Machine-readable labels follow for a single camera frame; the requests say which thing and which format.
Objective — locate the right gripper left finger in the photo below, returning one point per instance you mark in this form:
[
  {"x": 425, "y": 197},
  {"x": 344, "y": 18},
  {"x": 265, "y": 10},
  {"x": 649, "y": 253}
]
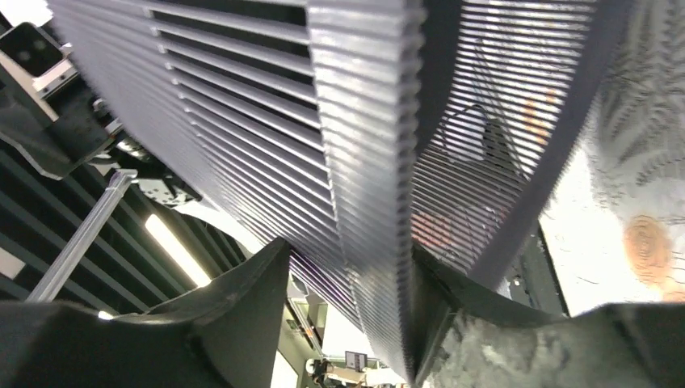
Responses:
[{"x": 222, "y": 335}]

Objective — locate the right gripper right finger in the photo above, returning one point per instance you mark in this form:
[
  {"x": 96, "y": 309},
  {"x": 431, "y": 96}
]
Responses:
[{"x": 483, "y": 339}]

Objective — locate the grey ribbed waste bin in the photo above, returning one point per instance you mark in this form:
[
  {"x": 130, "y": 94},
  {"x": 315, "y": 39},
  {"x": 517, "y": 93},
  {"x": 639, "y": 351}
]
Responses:
[{"x": 369, "y": 134}]

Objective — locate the floral table mat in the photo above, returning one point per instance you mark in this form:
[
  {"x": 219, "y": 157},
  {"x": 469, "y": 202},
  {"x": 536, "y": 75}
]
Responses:
[{"x": 615, "y": 222}]

